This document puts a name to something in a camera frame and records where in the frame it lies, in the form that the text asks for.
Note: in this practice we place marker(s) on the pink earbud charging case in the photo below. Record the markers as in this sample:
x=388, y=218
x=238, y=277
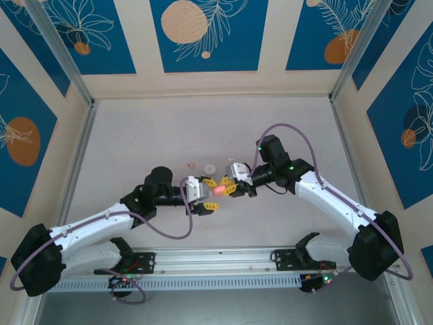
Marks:
x=219, y=190

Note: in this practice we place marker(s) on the white round disc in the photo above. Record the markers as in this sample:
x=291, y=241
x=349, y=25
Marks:
x=210, y=168

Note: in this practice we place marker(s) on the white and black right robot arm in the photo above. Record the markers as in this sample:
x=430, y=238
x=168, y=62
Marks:
x=331, y=199

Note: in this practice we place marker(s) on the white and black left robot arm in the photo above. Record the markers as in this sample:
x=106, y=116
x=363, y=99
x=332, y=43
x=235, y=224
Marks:
x=94, y=227

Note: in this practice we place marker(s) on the black electronics board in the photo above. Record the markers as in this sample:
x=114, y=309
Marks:
x=121, y=280
x=318, y=281

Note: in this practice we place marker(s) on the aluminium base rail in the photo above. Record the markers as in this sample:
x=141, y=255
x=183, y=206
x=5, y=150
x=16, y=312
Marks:
x=220, y=260

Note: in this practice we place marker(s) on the aluminium table edge rail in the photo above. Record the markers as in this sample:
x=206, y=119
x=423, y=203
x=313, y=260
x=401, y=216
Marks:
x=81, y=152

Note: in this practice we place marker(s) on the aluminium upright frame post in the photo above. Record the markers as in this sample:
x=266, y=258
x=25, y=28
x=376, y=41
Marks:
x=61, y=50
x=372, y=44

